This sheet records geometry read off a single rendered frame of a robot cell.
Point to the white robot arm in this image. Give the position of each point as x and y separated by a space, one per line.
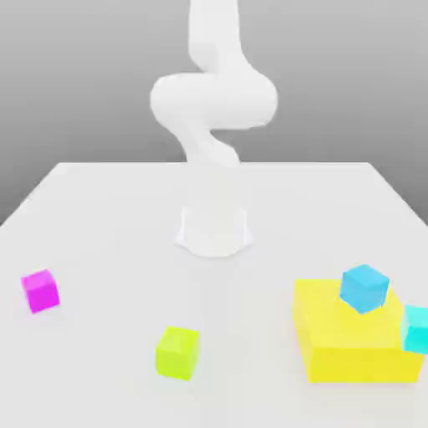
214 100

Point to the small lime green cube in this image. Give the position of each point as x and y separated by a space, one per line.
177 353

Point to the small blue cube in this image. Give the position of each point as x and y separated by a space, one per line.
364 288

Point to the small magenta cube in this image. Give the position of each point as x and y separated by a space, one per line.
40 291

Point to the small cyan cube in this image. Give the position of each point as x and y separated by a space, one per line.
416 329

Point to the large yellow box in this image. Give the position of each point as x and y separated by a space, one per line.
347 341

